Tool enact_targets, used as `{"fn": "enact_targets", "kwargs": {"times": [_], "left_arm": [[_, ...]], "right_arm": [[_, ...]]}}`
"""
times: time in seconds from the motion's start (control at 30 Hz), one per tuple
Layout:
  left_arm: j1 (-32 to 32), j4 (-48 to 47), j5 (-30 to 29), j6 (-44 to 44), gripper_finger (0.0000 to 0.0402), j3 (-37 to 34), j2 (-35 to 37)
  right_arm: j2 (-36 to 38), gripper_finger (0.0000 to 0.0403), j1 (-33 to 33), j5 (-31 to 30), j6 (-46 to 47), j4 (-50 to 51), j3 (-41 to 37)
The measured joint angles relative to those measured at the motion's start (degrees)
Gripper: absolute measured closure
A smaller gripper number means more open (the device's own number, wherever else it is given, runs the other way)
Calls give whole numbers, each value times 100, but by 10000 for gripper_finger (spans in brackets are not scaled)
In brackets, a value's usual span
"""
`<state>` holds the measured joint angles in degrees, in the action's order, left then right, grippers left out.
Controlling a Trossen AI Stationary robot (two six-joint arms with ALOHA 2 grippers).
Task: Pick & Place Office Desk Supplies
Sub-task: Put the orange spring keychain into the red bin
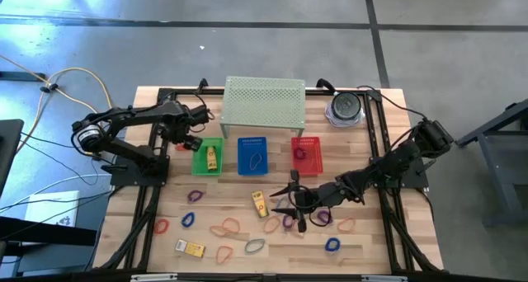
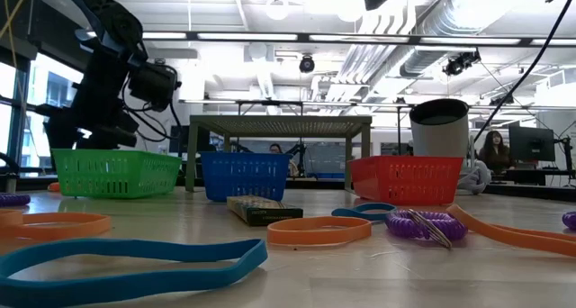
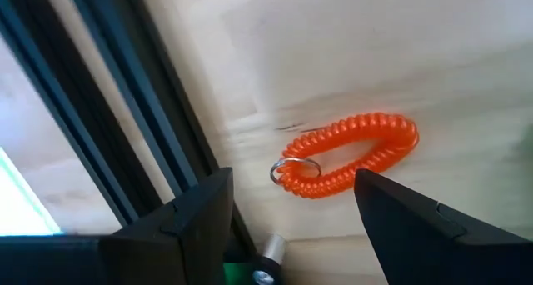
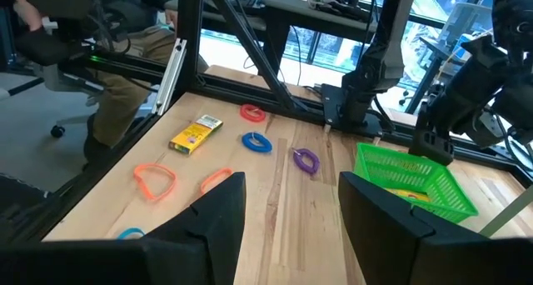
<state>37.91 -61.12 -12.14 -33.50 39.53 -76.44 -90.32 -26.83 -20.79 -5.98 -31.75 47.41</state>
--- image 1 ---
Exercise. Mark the silver bracket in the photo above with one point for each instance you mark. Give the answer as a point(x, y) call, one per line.
point(152, 278)
point(383, 278)

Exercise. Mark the blue plastic basket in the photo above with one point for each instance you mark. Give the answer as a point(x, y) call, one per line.
point(252, 146)

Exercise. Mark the yellow crayon box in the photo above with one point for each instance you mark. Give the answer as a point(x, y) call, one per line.
point(211, 160)
point(260, 204)
point(194, 249)

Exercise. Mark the grey metal table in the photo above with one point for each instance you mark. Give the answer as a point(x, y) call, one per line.
point(493, 162)

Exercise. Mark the black flat floor bar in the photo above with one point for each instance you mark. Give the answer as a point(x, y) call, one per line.
point(20, 76)

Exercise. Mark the dark grey table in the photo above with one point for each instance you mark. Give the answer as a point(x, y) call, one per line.
point(41, 231)

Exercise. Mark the red coil band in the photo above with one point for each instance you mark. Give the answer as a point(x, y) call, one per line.
point(155, 227)

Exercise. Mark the orange rubber band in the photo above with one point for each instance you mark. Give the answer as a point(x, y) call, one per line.
point(180, 148)
point(265, 226)
point(217, 255)
point(292, 233)
point(238, 226)
point(211, 231)
point(339, 226)

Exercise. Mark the black desk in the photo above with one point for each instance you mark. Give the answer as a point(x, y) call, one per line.
point(10, 150)

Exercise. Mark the white cardboard box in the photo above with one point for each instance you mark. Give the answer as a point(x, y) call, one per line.
point(49, 208)

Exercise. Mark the red plastic basket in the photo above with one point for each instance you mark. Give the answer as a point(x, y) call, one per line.
point(311, 158)

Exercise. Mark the green plastic basket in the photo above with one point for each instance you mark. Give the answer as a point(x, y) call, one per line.
point(200, 162)

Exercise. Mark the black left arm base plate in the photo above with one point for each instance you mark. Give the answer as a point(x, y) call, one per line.
point(123, 178)

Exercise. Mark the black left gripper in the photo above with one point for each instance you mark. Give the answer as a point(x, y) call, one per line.
point(183, 133)

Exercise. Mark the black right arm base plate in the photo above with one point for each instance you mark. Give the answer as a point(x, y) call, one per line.
point(416, 180)

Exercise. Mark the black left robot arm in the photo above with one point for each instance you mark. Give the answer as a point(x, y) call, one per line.
point(136, 115)

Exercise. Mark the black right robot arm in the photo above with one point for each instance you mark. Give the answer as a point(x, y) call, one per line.
point(396, 160)

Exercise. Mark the white cylinder device black top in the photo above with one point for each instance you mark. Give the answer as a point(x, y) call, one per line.
point(346, 104)

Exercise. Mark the pale green perforated metal shelf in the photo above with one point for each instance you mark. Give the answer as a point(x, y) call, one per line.
point(264, 100)

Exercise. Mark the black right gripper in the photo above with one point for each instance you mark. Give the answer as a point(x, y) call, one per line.
point(315, 199)

